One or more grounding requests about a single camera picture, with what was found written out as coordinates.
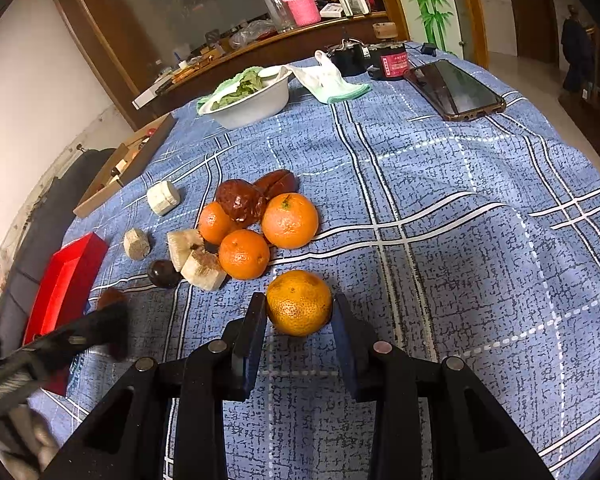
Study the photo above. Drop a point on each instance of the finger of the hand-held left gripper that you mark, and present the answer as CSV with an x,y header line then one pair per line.
x,y
111,327

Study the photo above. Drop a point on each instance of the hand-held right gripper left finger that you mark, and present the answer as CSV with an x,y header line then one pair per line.
x,y
252,345

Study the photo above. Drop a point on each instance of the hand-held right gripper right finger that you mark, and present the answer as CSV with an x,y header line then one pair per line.
x,y
343,350

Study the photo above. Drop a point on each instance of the yellowish orange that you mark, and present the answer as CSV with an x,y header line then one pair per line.
x,y
299,302

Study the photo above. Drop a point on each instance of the red tray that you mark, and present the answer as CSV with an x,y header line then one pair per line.
x,y
62,285

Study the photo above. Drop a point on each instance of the dark round plum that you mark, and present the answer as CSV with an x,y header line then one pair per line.
x,y
164,274

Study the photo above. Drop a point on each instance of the small banana piece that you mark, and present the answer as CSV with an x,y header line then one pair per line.
x,y
136,244

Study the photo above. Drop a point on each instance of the peeled banana piece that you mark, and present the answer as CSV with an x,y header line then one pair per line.
x,y
205,270
184,245

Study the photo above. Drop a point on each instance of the medium orange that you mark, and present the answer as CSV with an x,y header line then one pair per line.
x,y
244,255

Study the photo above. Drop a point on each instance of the small orange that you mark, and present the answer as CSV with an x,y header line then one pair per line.
x,y
212,222

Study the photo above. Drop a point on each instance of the large orange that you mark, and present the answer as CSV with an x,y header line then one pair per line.
x,y
290,220

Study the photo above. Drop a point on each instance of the wrinkled dark red fruit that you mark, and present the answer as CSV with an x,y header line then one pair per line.
x,y
240,201

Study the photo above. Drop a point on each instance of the split dark red fruit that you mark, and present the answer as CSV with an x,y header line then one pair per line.
x,y
279,182

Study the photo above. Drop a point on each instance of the blue plaid tablecloth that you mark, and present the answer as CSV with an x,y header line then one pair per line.
x,y
430,260

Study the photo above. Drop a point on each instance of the black sofa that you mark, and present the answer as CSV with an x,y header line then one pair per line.
x,y
50,210

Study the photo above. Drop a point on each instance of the round white banana piece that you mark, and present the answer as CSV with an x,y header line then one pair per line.
x,y
163,198

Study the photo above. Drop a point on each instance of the cardboard box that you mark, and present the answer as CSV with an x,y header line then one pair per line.
x,y
132,170

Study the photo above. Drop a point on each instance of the white flat box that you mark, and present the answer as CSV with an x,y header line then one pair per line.
x,y
147,96

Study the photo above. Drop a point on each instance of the white bowl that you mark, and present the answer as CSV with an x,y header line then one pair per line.
x,y
252,105

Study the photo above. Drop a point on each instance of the green leafy vegetables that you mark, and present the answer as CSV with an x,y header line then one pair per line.
x,y
240,87

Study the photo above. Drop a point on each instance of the white cloth with green edge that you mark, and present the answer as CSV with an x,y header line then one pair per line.
x,y
330,82

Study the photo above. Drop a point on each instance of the wooden counter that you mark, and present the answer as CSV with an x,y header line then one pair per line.
x,y
200,72

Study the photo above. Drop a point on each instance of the smartphone in brown case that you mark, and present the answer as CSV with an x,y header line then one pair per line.
x,y
452,89

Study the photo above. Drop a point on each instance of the black device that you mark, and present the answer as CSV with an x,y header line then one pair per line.
x,y
349,59

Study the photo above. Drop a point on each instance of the black jar with red label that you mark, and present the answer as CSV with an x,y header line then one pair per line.
x,y
392,62

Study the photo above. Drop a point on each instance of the clear plastic bag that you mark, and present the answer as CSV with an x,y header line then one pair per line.
x,y
252,34

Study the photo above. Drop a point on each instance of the small black object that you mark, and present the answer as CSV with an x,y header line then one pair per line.
x,y
428,49

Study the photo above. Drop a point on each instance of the small wooden cup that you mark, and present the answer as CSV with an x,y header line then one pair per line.
x,y
382,31

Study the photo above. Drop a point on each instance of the clear glass jar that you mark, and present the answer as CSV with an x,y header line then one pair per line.
x,y
279,12

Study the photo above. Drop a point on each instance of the pink cup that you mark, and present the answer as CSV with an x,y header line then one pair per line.
x,y
301,5

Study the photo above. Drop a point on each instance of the bamboo print panel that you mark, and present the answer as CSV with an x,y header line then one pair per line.
x,y
430,5

